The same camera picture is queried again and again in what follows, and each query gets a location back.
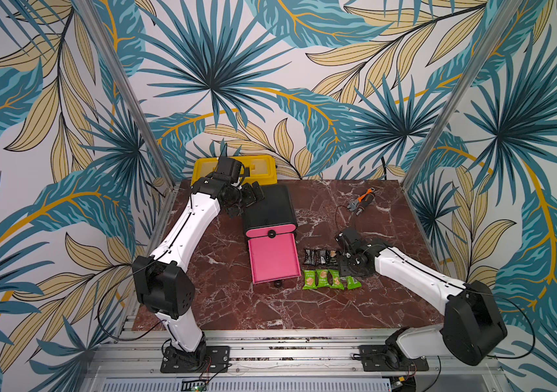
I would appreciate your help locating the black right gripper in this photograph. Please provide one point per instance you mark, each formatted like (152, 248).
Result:
(345, 240)

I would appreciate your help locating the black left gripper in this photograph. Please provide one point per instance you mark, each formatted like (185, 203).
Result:
(251, 196)

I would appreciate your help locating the black cookie packet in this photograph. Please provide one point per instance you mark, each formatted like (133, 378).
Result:
(331, 258)
(310, 258)
(320, 257)

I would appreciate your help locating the green cookie packet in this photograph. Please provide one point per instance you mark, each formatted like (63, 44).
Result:
(352, 283)
(322, 278)
(309, 280)
(336, 280)

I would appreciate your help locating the pink top drawer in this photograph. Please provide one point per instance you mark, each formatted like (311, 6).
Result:
(270, 231)

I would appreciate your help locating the black drawer cabinet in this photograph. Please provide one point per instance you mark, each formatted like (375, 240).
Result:
(274, 212)

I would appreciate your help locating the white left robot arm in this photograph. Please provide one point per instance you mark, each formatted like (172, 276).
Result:
(161, 281)

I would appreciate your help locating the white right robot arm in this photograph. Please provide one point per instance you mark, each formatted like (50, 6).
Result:
(472, 323)

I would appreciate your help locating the yellow black toolbox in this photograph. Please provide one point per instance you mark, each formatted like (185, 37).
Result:
(262, 168)

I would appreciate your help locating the orange adjustable wrench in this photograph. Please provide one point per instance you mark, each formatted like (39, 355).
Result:
(353, 204)

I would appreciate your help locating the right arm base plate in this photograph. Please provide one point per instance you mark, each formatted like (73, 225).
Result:
(385, 358)

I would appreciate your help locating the aluminium front rail frame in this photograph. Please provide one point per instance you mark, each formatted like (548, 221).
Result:
(282, 360)

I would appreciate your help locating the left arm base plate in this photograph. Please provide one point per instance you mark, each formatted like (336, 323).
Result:
(212, 359)

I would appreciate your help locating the left aluminium corner post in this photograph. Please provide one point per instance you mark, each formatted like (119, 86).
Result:
(97, 30)

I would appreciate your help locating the aluminium corner post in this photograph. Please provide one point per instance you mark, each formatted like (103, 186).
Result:
(97, 30)
(493, 33)

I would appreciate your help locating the right aluminium corner post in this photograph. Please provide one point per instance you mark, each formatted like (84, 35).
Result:
(493, 33)

